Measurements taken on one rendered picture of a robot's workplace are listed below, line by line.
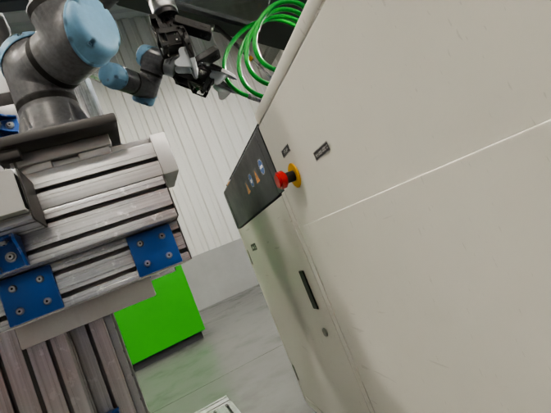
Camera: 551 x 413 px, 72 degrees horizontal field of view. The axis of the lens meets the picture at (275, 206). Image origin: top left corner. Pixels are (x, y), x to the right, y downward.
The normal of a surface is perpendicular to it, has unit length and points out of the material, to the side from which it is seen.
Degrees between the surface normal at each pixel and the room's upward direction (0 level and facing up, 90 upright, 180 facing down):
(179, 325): 90
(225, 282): 90
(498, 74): 90
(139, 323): 90
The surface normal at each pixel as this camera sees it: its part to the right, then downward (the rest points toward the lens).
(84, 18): 0.88, -0.26
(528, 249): -0.90, 0.33
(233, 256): 0.32, -0.21
